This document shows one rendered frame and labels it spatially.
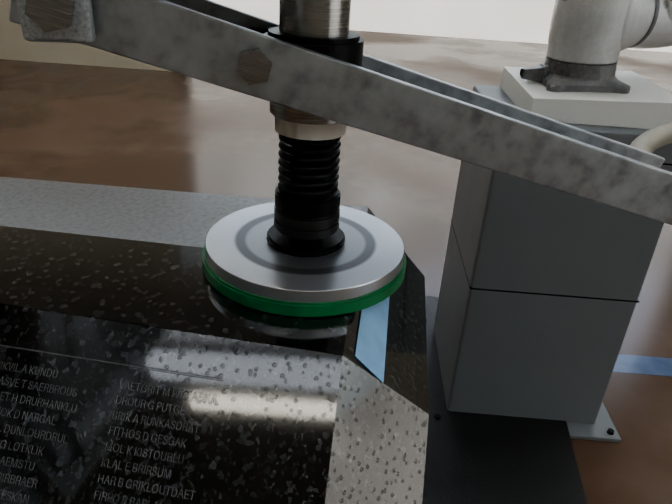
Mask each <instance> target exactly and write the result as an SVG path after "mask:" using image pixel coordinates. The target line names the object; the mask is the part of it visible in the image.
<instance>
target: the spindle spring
mask: <svg viewBox="0 0 672 504"><path fill-rule="evenodd" d="M340 139H341V137H339V138H336V139H331V140H319V141H313V140H300V139H294V138H289V137H286V136H283V135H281V134H279V140H280V142H279V145H278V146H279V148H280V150H279V152H278V154H279V156H280V158H279V160H278V163H279V164H280V166H279V167H278V171H279V175H278V180H279V183H278V188H279V189H280V191H282V192H283V193H286V194H288V195H291V196H296V197H319V196H324V195H327V194H329V193H331V192H333V191H335V190H338V189H337V187H338V178H339V174H338V171H339V162H340V158H339V155H340V148H339V147H340V146H341V141H340ZM292 146H297V147H322V146H327V147H323V148H315V149H303V148H296V147H292ZM287 153H288V154H287ZM292 154H294V155H301V156H318V155H325V154H327V155H325V156H319V157H298V156H293V155H292ZM292 163H296V164H307V165H312V164H322V163H325V164H322V165H314V166H303V165H295V164H292ZM291 171H293V172H291ZM324 171H326V172H324ZM294 172H300V173H317V172H323V173H317V174H300V173H294ZM291 179H292V180H291ZM324 179H325V180H324ZM293 180H298V181H318V182H298V181H293ZM319 180H323V181H319ZM287 186H288V187H287ZM289 187H291V188H289ZM325 187H326V188H325ZM292 188H296V189H292ZM320 188H323V189H320ZM297 189H318V190H297Z"/></svg>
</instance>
